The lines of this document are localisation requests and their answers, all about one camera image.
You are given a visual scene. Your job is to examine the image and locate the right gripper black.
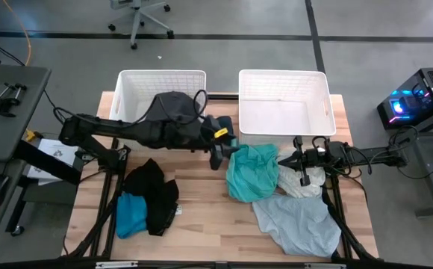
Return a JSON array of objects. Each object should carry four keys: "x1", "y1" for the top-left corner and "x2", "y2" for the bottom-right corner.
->
[{"x1": 278, "y1": 135, "x2": 337, "y2": 187}]

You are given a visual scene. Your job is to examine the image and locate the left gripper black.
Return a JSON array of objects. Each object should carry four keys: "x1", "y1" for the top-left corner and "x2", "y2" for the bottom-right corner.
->
[{"x1": 200, "y1": 114, "x2": 240, "y2": 171}]

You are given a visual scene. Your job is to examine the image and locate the dark grey garment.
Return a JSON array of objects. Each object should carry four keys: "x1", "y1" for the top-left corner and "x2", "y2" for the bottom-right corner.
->
[{"x1": 144, "y1": 90, "x2": 205, "y2": 125}]

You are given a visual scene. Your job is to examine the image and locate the white garment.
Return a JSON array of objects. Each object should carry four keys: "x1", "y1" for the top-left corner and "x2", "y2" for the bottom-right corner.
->
[{"x1": 275, "y1": 147, "x2": 326, "y2": 199}]

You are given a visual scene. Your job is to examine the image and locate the teal garment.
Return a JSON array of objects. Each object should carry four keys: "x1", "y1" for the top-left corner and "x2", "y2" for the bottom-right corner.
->
[{"x1": 226, "y1": 143, "x2": 280, "y2": 203}]

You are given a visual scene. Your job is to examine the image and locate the white mesh laundry basket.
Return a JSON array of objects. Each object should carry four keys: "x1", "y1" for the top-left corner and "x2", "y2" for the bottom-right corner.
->
[
  {"x1": 108, "y1": 69, "x2": 208, "y2": 130},
  {"x1": 237, "y1": 69, "x2": 337, "y2": 149}
]

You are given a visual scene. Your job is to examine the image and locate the light grey-blue garment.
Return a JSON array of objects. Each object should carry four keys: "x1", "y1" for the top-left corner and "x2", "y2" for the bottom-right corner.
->
[{"x1": 252, "y1": 193, "x2": 343, "y2": 259}]

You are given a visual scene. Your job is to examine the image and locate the black garment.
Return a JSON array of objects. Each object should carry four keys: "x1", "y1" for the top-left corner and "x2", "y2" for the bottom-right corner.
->
[{"x1": 122, "y1": 158, "x2": 180, "y2": 237}]

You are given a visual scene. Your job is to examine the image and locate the bright blue garment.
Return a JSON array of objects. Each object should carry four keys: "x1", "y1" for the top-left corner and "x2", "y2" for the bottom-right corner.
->
[{"x1": 116, "y1": 192, "x2": 149, "y2": 240}]

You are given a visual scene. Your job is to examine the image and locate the black computer tower with lights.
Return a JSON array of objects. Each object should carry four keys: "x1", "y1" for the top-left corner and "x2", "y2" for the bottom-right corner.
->
[{"x1": 376, "y1": 67, "x2": 433, "y2": 131}]

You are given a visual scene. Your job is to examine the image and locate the grey office chair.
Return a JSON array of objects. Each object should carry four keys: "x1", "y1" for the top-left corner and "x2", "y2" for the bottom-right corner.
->
[{"x1": 107, "y1": 0, "x2": 175, "y2": 50}]

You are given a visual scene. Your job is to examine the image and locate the white paper booklet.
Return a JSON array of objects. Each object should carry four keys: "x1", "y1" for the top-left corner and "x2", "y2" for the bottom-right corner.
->
[{"x1": 25, "y1": 137, "x2": 79, "y2": 186}]

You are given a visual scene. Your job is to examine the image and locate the dark grey desk top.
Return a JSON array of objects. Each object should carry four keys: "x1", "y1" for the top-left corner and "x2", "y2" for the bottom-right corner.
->
[{"x1": 0, "y1": 65, "x2": 52, "y2": 162}]

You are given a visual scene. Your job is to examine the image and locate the black clamp tool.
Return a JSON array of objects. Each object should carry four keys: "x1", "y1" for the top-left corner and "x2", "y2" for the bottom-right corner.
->
[{"x1": 0, "y1": 82, "x2": 28, "y2": 118}]

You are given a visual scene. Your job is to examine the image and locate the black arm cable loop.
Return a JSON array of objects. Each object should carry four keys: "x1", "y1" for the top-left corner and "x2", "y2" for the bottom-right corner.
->
[{"x1": 192, "y1": 88, "x2": 208, "y2": 116}]

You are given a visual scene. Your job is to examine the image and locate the black aluminium frame struts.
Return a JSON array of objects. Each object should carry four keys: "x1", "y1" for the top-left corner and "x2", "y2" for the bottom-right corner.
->
[
  {"x1": 320, "y1": 174, "x2": 381, "y2": 261},
  {"x1": 66, "y1": 137, "x2": 131, "y2": 259}
]

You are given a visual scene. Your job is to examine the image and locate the black frame rail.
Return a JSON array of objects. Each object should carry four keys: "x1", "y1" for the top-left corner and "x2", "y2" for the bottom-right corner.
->
[{"x1": 0, "y1": 256, "x2": 433, "y2": 269}]

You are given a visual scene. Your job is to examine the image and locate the yellow cable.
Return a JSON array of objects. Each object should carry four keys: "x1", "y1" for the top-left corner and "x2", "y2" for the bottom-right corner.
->
[{"x1": 2, "y1": 0, "x2": 33, "y2": 67}]

